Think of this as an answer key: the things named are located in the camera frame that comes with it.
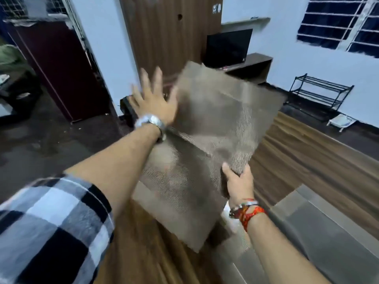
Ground person's right hand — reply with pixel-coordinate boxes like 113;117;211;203
221;162;256;210

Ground person's left hand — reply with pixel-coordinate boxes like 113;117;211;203
127;66;179;127

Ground brown textured square tile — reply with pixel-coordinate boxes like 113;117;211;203
131;61;288;254

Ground person's left forearm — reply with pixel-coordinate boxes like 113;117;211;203
65;123;162;222

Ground person's right forearm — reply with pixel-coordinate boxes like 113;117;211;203
245;212;333;284

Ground silver wristwatch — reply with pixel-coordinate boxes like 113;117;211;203
134;114;167;143

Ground red thread wrist bands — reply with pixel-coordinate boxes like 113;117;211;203
229;199;269;232

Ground brown wooden door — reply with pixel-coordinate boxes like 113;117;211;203
118;0;223;95

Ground black flat screen television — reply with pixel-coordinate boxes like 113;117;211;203
204;28;253;69

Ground brown wooden television stand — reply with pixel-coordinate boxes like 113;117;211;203
219;52;273;85

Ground maroon refrigerator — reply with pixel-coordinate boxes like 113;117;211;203
5;20;112;124

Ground grey floor tile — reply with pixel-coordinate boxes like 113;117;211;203
268;184;379;284

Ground black metal shoe rack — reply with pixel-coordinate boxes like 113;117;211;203
288;73;355;112

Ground small white rack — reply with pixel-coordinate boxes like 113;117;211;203
326;113;357;133

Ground window with mesh grille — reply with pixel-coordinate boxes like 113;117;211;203
0;0;73;22

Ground black white plaid shirt sleeve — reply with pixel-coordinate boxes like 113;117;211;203
0;174;115;284

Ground white barred window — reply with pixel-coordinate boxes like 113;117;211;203
297;0;379;59

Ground grey wall shelf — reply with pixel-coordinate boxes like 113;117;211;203
221;17;271;27

